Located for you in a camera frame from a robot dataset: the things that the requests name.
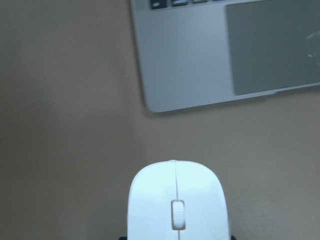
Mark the grey laptop computer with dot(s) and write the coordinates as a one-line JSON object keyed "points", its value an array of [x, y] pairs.
{"points": [[200, 52]]}

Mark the white computer mouse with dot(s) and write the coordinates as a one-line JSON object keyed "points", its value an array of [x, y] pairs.
{"points": [[177, 200]]}

